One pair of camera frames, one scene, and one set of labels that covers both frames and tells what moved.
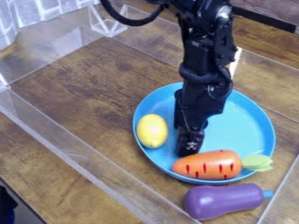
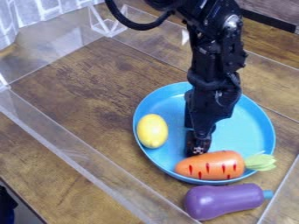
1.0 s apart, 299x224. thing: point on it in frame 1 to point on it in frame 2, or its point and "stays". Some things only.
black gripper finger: (180, 119) to (189, 118)
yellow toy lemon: (152, 130) stays
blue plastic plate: (240, 129) stays
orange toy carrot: (219, 164) stays
